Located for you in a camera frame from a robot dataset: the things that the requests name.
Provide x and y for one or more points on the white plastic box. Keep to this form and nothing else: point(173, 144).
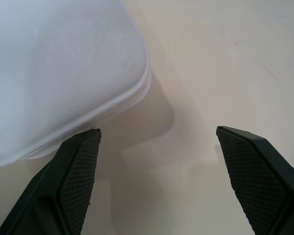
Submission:
point(58, 73)

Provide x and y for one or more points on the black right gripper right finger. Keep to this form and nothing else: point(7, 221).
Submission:
point(254, 176)

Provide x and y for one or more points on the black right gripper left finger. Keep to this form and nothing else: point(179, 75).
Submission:
point(71, 176)

